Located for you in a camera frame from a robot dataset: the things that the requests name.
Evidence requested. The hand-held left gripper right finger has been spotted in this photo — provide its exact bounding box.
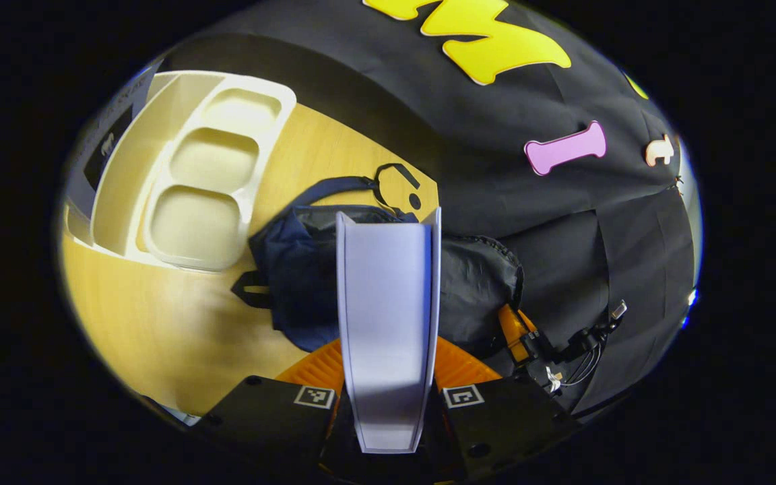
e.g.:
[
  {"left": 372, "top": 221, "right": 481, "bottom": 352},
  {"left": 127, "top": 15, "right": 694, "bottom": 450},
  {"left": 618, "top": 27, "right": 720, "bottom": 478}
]
[{"left": 422, "top": 335, "right": 579, "bottom": 480}]

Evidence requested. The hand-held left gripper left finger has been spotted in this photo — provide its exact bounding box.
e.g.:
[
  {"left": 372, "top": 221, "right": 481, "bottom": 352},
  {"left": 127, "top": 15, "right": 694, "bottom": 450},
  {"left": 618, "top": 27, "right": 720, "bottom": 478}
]
[{"left": 193, "top": 337, "right": 355, "bottom": 472}]

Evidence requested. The navy blue schoolbag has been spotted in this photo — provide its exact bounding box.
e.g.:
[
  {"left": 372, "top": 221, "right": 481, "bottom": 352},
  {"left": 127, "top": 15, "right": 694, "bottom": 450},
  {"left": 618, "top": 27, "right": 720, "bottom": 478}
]
[{"left": 230, "top": 164, "right": 525, "bottom": 358}]

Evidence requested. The white plastic bookshelf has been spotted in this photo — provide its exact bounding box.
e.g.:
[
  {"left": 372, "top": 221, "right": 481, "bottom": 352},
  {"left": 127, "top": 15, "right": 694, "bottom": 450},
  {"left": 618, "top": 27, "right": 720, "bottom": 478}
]
[{"left": 65, "top": 71, "right": 298, "bottom": 272}]

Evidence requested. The black backdrop cloth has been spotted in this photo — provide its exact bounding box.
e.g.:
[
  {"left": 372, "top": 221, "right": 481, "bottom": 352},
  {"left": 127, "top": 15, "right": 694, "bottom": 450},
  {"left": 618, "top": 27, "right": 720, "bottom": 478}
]
[{"left": 159, "top": 0, "right": 699, "bottom": 415}]

